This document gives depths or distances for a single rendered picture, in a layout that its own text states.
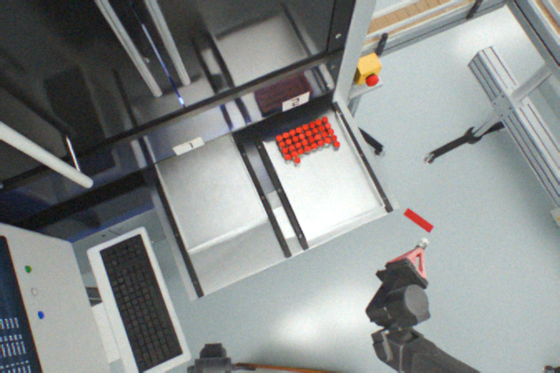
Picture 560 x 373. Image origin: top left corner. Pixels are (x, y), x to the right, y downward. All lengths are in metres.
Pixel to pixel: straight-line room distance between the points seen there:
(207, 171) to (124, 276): 0.42
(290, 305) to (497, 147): 1.38
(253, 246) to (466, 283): 1.33
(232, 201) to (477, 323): 1.46
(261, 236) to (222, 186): 0.20
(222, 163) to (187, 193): 0.14
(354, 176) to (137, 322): 0.80
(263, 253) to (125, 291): 0.45
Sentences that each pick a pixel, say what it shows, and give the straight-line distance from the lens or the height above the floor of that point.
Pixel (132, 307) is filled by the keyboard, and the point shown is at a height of 0.83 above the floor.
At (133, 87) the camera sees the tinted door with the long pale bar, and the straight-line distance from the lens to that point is 0.97.
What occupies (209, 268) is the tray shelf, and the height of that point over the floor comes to 0.88.
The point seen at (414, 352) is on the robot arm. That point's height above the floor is 1.36.
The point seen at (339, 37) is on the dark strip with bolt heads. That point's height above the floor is 1.27.
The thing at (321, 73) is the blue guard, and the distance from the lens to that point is 1.23.
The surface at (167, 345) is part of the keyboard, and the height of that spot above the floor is 0.83.
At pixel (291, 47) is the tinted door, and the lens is 1.06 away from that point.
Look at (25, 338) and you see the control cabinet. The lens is 1.14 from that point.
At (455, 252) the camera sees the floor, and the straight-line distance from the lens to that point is 2.37.
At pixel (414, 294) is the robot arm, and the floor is 1.37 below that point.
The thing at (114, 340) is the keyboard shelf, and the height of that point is 0.80.
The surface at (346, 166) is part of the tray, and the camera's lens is 1.39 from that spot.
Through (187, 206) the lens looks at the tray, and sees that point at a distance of 1.38.
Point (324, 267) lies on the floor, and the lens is 2.21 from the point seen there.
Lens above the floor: 2.19
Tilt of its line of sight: 75 degrees down
